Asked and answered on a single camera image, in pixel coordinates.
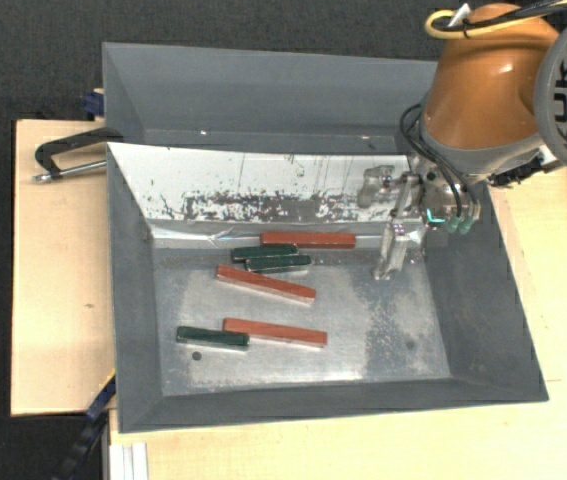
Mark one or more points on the pale wood flat board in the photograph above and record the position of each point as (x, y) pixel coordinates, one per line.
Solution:
(63, 268)

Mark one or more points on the dark green flat block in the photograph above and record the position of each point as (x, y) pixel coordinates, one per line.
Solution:
(279, 264)
(212, 337)
(263, 251)

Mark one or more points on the grey metal bin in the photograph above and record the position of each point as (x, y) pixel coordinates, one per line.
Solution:
(283, 368)

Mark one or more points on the red-brown flat block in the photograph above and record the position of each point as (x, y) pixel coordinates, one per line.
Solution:
(308, 239)
(265, 284)
(275, 331)

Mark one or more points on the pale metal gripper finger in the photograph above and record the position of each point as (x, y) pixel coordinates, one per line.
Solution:
(400, 253)
(385, 260)

